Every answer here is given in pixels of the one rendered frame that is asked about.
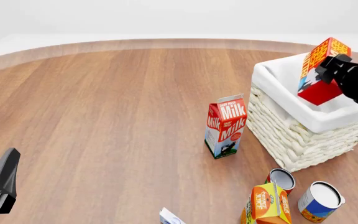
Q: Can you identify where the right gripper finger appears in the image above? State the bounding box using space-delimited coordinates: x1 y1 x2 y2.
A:
314 55 336 84

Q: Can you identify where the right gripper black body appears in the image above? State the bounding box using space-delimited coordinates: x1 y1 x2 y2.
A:
330 54 353 71

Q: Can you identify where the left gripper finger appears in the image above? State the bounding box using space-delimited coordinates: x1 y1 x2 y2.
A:
0 147 22 197

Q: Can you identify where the red and yellow butter box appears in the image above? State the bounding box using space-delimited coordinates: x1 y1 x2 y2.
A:
296 37 352 106

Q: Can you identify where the white cloth basket liner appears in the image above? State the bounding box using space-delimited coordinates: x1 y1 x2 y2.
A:
252 52 358 134

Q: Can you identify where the white woven basket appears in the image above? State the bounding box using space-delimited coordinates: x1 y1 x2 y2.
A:
246 52 358 174

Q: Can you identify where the white cream cheese box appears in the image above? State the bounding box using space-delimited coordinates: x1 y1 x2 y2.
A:
158 207 186 224

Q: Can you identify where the red and white milk carton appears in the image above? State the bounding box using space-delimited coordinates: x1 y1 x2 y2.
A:
204 93 248 161

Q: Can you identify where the red tin can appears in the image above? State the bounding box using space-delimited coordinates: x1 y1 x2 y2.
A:
264 167 296 196

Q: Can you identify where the blue and white tin can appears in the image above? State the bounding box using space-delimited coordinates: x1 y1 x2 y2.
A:
297 180 346 220

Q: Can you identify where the orange juice carton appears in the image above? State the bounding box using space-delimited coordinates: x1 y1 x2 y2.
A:
240 182 293 224

